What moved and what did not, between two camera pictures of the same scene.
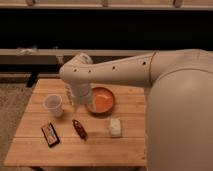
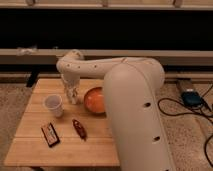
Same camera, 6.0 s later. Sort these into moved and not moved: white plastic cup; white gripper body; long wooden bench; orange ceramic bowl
Moved: white gripper body
Not moved: white plastic cup; long wooden bench; orange ceramic bowl
